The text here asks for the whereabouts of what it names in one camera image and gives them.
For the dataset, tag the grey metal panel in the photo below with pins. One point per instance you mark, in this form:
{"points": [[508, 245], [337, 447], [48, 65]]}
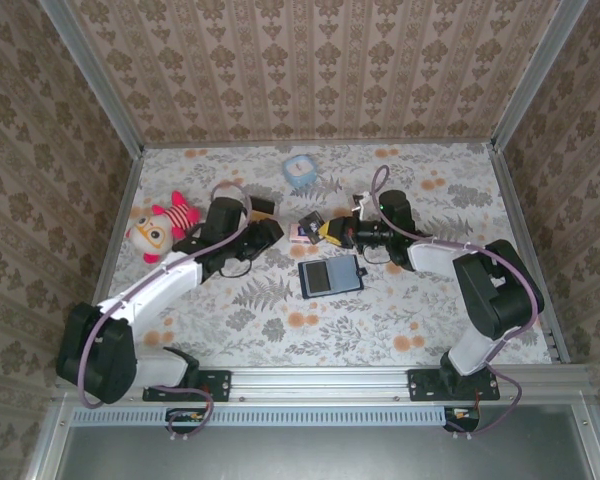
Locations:
{"points": [[320, 455]]}

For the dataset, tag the aluminium frame post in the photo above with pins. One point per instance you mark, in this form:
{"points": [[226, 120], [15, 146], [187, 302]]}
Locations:
{"points": [[537, 75], [92, 75]]}

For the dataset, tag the blue card holder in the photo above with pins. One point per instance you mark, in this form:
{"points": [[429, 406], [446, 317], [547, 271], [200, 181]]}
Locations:
{"points": [[342, 277]]}

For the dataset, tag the yellow credit card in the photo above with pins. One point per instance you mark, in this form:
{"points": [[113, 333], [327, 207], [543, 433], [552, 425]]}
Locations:
{"points": [[329, 231]]}

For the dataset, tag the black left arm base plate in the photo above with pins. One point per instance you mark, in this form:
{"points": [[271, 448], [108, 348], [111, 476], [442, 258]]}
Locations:
{"points": [[215, 382]]}

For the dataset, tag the floral table cover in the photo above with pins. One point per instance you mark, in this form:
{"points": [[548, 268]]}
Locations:
{"points": [[330, 330]]}

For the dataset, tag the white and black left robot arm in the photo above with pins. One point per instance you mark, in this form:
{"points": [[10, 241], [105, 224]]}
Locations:
{"points": [[155, 292]]}

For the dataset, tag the aluminium front frame rail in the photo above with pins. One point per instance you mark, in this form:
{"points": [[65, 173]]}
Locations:
{"points": [[320, 382]]}

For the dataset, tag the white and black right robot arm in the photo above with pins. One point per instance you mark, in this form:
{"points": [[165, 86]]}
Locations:
{"points": [[480, 280]]}

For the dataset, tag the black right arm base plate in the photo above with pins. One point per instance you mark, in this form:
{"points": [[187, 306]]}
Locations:
{"points": [[425, 385]]}

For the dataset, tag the light blue alarm clock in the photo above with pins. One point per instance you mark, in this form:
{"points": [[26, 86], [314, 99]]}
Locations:
{"points": [[299, 170]]}

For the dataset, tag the red yellow black box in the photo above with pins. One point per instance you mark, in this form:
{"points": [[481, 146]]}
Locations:
{"points": [[262, 207]]}

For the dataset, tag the pink and white plush toy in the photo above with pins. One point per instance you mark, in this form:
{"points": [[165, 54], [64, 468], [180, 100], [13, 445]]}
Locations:
{"points": [[152, 235]]}

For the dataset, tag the dark glossy credit card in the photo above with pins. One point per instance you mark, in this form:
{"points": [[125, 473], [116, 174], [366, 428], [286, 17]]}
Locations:
{"points": [[318, 278]]}

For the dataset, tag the aluminium side rail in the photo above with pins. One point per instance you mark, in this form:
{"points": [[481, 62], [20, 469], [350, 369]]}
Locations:
{"points": [[112, 250], [530, 250]]}

